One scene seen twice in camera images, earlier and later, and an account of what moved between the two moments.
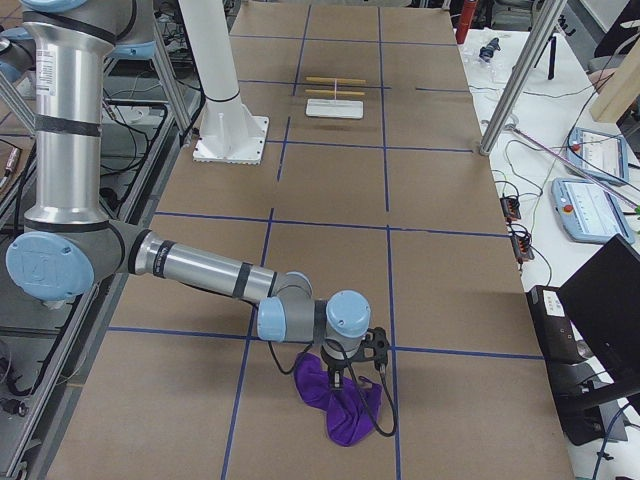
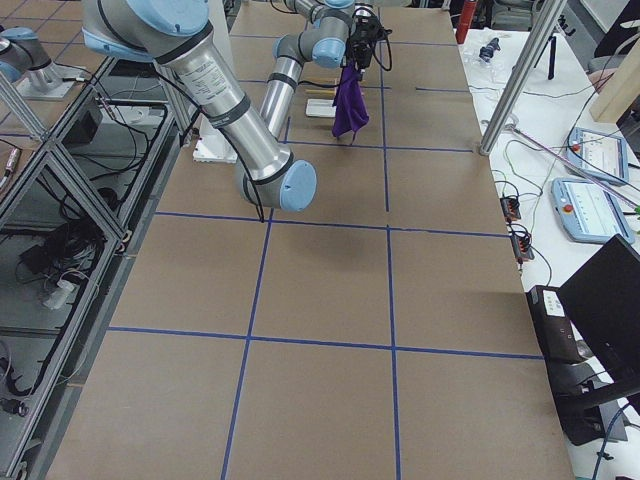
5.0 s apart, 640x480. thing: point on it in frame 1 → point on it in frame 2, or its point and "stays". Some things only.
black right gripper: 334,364 → 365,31
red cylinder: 466,19 stays
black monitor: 602,301 stays
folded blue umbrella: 486,52 stays
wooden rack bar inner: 338,92 stays
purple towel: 351,411 → 351,111
